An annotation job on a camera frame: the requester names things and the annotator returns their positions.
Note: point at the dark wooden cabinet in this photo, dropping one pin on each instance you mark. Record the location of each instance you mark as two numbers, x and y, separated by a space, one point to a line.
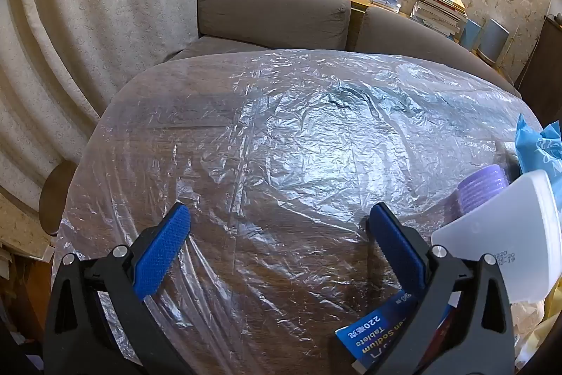
546 63

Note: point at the stack of books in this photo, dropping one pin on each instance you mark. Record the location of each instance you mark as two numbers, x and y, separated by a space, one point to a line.
439 8

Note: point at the blue wet wipes pack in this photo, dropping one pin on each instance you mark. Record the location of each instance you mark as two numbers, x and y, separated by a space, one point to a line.
538 151

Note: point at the purple hair roller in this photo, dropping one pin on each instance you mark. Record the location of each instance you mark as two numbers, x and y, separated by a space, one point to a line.
483 190

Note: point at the blue white medicine box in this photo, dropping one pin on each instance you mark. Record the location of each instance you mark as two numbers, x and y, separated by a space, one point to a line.
364 335

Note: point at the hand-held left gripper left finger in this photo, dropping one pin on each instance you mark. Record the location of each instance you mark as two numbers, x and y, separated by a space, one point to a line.
162 252

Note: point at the clear plastic table cover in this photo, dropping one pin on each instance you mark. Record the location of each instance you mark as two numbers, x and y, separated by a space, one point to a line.
285 137

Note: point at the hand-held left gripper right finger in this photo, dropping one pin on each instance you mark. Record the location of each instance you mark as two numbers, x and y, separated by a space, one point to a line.
397 243

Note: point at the tall white box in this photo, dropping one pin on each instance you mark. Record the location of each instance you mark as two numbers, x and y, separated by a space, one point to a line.
505 234

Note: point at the beige patterned curtain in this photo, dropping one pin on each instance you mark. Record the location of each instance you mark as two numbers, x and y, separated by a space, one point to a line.
109 6

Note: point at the small grey cylinder speaker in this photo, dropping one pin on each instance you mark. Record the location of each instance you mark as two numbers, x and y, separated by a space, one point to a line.
469 34

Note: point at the large grey cylinder speaker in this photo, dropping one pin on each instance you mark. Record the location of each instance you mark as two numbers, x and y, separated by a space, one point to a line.
494 39

